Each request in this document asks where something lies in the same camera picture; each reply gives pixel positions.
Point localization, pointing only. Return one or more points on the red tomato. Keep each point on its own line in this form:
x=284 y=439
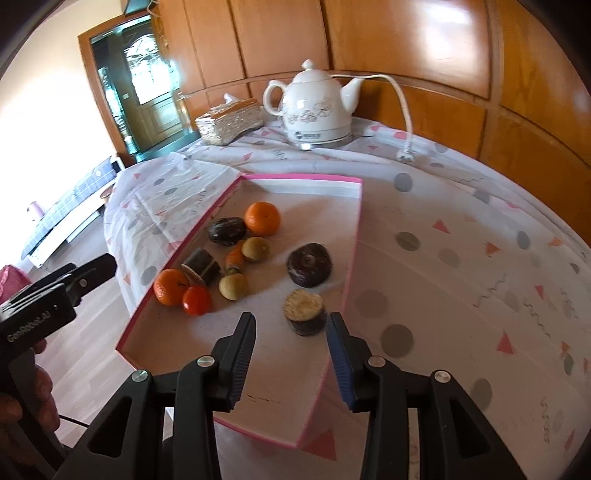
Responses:
x=197 y=301

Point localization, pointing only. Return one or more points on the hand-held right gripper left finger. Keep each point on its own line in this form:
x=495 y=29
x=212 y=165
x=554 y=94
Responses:
x=242 y=369

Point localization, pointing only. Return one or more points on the pink shallow box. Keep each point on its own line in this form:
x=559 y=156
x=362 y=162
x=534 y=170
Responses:
x=286 y=378

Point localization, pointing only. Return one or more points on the dark sugarcane piece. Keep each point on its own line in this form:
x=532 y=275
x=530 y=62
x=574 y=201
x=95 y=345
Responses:
x=201 y=265
x=303 y=312

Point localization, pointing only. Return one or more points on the orange mandarin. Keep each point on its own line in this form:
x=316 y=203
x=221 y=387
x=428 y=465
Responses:
x=171 y=287
x=262 y=218

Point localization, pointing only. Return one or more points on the white ceramic electric kettle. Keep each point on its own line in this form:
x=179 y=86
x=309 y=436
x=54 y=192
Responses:
x=314 y=115

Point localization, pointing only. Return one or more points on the blue checkered couch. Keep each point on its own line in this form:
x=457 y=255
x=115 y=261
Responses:
x=69 y=203

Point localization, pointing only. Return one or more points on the small orange carrot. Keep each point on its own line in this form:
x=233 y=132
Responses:
x=235 y=259

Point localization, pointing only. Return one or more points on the woven tissue box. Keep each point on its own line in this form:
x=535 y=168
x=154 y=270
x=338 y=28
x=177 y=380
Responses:
x=228 y=122

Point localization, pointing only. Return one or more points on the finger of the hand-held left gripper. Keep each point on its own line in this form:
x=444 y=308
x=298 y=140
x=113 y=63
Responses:
x=55 y=274
x=97 y=272

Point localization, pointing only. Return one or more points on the wooden glass door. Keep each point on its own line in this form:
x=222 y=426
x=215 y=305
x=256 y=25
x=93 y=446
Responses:
x=147 y=92

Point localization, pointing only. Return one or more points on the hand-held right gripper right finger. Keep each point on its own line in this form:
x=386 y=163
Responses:
x=339 y=364

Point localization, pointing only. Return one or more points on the person's left hand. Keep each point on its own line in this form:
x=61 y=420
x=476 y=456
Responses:
x=46 y=401

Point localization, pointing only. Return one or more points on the pink cloth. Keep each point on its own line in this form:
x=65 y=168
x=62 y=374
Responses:
x=11 y=281

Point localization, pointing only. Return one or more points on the tan longan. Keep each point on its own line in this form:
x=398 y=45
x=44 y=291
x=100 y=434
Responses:
x=255 y=248
x=233 y=286

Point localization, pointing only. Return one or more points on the dark water chestnut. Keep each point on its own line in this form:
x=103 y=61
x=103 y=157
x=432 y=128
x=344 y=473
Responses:
x=309 y=264
x=226 y=230

